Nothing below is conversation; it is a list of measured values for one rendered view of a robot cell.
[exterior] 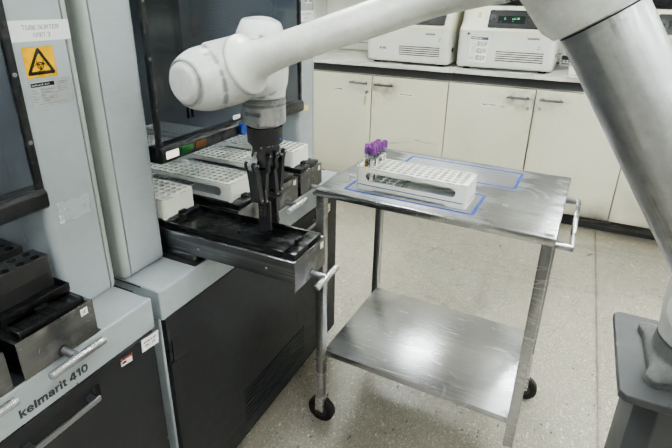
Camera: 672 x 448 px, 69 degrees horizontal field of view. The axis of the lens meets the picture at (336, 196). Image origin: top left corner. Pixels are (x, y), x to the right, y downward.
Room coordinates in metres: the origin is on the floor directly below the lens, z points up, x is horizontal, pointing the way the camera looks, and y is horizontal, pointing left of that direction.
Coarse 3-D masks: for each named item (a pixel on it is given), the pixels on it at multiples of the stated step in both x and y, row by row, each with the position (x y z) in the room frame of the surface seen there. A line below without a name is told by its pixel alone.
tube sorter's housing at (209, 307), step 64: (64, 0) 0.90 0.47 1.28; (128, 0) 0.98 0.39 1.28; (128, 64) 0.96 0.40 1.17; (128, 128) 0.94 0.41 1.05; (128, 192) 0.92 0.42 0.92; (128, 256) 0.90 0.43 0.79; (192, 256) 0.97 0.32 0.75; (192, 320) 0.92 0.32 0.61; (256, 320) 1.14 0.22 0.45; (192, 384) 0.90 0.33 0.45; (256, 384) 1.12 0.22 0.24
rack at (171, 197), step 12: (156, 180) 1.15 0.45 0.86; (156, 192) 1.08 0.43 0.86; (168, 192) 1.07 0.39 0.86; (180, 192) 1.07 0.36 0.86; (192, 192) 1.10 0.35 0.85; (156, 204) 1.03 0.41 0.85; (168, 204) 1.03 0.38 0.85; (180, 204) 1.06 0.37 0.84; (192, 204) 1.10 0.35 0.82; (168, 216) 1.02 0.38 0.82
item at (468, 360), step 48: (336, 192) 1.20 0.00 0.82; (480, 192) 1.21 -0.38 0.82; (528, 192) 1.22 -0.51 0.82; (528, 240) 0.97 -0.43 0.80; (336, 336) 1.30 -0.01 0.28; (384, 336) 1.30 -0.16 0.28; (432, 336) 1.30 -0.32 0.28; (480, 336) 1.31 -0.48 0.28; (528, 336) 0.95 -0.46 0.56; (432, 384) 1.09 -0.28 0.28; (480, 384) 1.09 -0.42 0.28; (528, 384) 1.32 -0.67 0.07
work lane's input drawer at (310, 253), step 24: (192, 216) 1.07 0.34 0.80; (216, 216) 1.07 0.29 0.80; (240, 216) 1.05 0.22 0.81; (168, 240) 0.99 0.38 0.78; (192, 240) 0.96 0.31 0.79; (216, 240) 0.95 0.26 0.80; (240, 240) 0.92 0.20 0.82; (264, 240) 0.95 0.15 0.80; (288, 240) 0.95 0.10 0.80; (312, 240) 0.93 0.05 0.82; (240, 264) 0.91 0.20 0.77; (264, 264) 0.88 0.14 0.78; (288, 264) 0.86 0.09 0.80; (312, 264) 0.91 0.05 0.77; (336, 264) 0.94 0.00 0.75
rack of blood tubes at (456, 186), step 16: (384, 160) 1.28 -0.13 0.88; (384, 176) 1.26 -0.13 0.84; (400, 176) 1.17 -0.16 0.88; (416, 176) 1.16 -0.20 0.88; (432, 176) 1.16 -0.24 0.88; (448, 176) 1.17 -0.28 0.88; (464, 176) 1.17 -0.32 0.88; (384, 192) 1.20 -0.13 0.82; (400, 192) 1.17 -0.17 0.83; (416, 192) 1.15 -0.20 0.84; (432, 192) 1.20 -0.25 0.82; (448, 192) 1.20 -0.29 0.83; (464, 192) 1.10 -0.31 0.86; (464, 208) 1.10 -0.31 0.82
